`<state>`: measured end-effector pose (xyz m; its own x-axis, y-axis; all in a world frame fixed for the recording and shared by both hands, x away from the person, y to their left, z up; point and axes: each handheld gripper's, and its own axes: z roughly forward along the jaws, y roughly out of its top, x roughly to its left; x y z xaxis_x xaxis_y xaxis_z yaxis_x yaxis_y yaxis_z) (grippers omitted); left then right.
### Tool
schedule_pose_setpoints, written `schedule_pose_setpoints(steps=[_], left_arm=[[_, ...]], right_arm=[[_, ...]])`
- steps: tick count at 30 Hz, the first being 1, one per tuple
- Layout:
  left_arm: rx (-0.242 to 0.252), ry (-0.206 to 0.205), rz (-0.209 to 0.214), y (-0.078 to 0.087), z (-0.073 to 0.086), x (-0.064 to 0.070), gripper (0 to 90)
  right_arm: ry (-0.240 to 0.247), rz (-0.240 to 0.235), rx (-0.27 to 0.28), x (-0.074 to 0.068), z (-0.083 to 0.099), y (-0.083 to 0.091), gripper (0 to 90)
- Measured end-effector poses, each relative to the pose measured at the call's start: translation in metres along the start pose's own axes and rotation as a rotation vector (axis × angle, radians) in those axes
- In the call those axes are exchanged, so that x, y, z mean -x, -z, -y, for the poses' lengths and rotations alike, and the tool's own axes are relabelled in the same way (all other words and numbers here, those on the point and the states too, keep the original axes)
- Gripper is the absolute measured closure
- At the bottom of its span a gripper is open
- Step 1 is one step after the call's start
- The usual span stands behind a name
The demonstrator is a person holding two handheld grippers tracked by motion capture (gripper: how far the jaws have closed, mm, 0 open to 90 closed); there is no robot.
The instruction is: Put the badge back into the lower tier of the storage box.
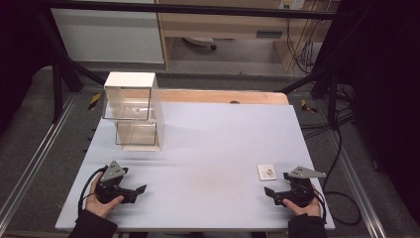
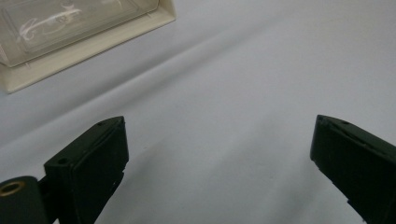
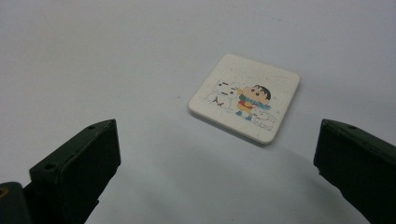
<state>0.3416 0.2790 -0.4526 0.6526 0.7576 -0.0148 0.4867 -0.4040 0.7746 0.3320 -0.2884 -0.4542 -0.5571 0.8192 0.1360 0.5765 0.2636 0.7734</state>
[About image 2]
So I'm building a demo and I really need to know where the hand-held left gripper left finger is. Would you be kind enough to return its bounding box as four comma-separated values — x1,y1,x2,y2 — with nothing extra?
43,116,130,224

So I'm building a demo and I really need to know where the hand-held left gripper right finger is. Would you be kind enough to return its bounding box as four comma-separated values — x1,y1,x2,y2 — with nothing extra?
309,114,396,224

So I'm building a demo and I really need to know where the cream plastic tray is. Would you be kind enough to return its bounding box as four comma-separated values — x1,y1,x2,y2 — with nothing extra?
0,0,177,94

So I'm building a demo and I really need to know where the clear plastic container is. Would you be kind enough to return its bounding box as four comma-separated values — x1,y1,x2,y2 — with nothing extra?
0,0,161,68

